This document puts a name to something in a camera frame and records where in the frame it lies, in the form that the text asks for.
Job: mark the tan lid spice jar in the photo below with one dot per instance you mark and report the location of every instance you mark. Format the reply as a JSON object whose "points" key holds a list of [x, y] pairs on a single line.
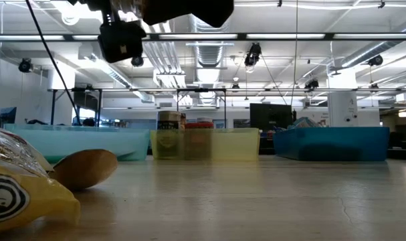
{"points": [[169, 118]]}

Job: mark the red patterned paprika tin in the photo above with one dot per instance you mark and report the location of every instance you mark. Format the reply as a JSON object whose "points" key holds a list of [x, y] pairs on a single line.
{"points": [[199, 125]]}

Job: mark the yellow ramen packet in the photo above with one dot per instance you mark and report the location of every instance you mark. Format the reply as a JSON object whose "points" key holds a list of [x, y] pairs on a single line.
{"points": [[22, 201]]}

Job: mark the silver ramen packet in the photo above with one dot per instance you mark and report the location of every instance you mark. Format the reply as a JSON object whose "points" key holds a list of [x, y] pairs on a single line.
{"points": [[303, 122]]}

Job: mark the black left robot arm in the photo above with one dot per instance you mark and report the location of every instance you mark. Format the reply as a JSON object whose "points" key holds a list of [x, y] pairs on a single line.
{"points": [[189, 10]]}

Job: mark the black ceiling spotlight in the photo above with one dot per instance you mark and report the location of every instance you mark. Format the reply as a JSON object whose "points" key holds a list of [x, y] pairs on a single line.
{"points": [[311, 84], [25, 65], [253, 57], [137, 61], [375, 60]]}

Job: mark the person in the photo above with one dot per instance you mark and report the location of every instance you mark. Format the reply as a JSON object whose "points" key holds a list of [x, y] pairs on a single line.
{"points": [[89, 122]]}

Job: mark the teal translucent plastic bin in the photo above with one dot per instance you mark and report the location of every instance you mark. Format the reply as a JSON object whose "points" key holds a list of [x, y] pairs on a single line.
{"points": [[82, 142]]}

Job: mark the small blue screen monitor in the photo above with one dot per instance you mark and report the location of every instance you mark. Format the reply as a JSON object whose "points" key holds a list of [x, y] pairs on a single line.
{"points": [[9, 115]]}

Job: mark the yellow translucent plastic bin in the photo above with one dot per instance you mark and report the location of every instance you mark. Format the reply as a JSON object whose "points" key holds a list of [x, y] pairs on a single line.
{"points": [[236, 144]]}

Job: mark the black computer monitor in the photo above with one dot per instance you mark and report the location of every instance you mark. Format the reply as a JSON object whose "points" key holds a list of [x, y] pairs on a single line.
{"points": [[271, 117]]}

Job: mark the white round column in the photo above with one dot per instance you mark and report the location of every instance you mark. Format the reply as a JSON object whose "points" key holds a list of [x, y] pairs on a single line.
{"points": [[343, 107]]}

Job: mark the blue plastic bin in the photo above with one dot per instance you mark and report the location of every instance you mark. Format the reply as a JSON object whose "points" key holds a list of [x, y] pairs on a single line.
{"points": [[333, 144]]}

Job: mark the black horizontal beam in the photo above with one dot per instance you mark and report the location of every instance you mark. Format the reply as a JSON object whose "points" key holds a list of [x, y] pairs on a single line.
{"points": [[373, 37]]}

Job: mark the black metal workstation frame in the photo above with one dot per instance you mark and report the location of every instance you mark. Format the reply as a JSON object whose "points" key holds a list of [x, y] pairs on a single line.
{"points": [[52, 107]]}

